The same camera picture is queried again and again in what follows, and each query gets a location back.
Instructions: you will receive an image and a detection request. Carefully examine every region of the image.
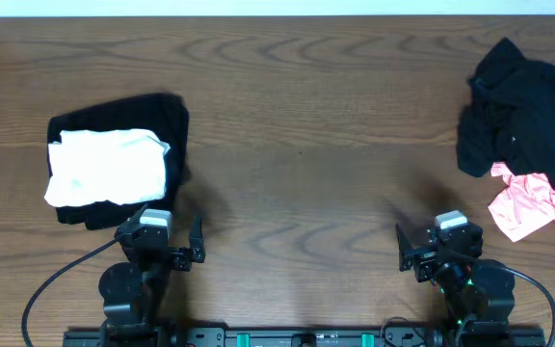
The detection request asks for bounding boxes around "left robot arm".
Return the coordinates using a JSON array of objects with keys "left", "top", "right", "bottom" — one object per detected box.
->
[{"left": 98, "top": 208, "right": 206, "bottom": 330}]

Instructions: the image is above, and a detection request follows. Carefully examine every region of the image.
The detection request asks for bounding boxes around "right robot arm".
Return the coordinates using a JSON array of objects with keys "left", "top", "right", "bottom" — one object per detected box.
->
[{"left": 396, "top": 222, "right": 515, "bottom": 327}]

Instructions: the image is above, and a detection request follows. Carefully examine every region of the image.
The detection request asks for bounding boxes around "pink crumpled garment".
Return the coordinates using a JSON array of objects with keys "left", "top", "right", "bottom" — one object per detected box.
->
[{"left": 488, "top": 162, "right": 555, "bottom": 242}]

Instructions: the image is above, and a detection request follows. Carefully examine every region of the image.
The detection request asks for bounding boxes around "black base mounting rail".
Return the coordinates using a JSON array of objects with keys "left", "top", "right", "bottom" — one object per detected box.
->
[{"left": 63, "top": 325, "right": 547, "bottom": 347}]

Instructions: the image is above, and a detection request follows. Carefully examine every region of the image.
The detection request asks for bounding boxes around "white folded garment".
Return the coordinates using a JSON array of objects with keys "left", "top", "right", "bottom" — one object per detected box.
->
[{"left": 44, "top": 128, "right": 171, "bottom": 207}]

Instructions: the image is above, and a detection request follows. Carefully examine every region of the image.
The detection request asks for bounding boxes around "black crumpled garment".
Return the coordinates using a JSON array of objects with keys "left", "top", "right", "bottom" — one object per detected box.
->
[{"left": 457, "top": 38, "right": 555, "bottom": 190}]

